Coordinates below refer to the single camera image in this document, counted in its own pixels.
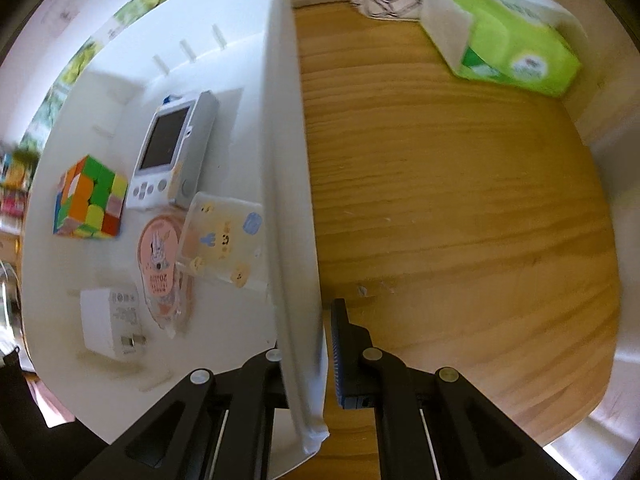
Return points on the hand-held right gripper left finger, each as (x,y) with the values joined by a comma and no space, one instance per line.
(255,375)

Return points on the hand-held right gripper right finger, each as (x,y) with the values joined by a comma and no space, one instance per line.
(340,355)

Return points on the pink round packet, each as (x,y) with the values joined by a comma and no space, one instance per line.
(157,270)

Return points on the white power adapter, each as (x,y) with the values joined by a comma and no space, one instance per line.
(102,320)

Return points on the multicoloured puzzle cube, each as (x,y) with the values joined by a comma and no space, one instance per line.
(90,195)

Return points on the white toy camera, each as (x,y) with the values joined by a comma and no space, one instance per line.
(165,145)

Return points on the white storage bin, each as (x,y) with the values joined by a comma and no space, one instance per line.
(100,110)

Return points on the pink snack packet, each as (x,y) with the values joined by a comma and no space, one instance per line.
(15,190)

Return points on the green tissue pack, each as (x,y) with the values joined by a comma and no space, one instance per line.
(515,45)

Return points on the green grape printed carton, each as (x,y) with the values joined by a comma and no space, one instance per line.
(75,65)

